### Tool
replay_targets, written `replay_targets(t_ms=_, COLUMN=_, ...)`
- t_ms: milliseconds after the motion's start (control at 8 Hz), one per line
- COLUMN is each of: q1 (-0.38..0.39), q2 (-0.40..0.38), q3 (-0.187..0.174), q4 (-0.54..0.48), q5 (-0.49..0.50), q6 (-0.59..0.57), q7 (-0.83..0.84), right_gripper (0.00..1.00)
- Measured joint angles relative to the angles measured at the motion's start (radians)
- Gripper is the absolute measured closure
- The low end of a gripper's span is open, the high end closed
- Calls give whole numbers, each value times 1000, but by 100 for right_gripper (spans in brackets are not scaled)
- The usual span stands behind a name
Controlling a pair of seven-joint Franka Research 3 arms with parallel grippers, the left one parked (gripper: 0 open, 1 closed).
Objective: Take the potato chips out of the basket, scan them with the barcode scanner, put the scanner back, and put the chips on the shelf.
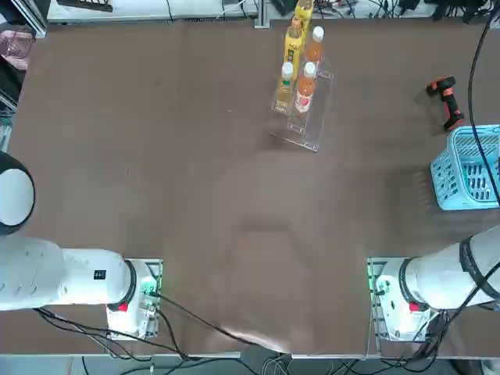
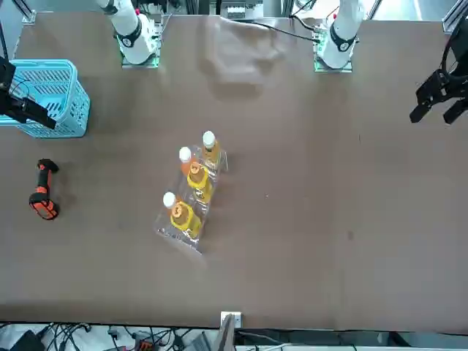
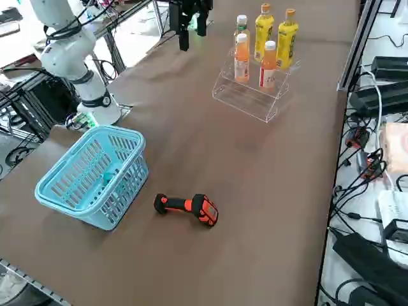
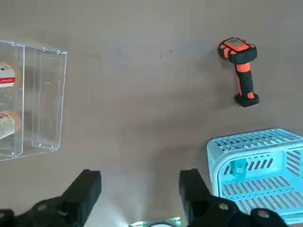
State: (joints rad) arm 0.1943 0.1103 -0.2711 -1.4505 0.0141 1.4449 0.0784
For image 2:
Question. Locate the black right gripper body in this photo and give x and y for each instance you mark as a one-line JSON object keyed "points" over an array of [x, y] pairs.
{"points": [[5, 75]]}

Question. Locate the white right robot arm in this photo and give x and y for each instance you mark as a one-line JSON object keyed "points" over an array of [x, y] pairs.
{"points": [[131, 33]]}

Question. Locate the pale tea bottle white cap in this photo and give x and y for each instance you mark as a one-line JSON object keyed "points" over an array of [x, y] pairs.
{"points": [[211, 150]]}

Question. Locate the orange black barcode scanner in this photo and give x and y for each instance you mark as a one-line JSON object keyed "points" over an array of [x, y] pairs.
{"points": [[42, 183]]}

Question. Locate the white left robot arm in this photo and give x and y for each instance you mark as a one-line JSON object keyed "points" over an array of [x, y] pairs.
{"points": [[342, 36]]}

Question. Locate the light blue plastic basket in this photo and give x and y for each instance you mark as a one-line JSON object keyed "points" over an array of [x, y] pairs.
{"points": [[71, 91]]}

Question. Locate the clear acrylic stepped shelf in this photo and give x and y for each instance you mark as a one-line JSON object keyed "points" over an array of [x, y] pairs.
{"points": [[183, 243]]}

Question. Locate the yellow bottle orange cap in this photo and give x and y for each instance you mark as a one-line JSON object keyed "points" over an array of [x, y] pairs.
{"points": [[199, 183], [186, 219]]}

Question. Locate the orange juice bottle white cap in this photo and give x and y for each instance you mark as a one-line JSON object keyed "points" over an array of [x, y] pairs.
{"points": [[184, 164], [169, 200]]}

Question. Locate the aluminium frame corner post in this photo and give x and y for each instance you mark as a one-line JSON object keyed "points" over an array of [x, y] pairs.
{"points": [[451, 22], [29, 16]]}

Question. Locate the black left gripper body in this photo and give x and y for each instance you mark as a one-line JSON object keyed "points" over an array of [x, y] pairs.
{"points": [[461, 58]]}

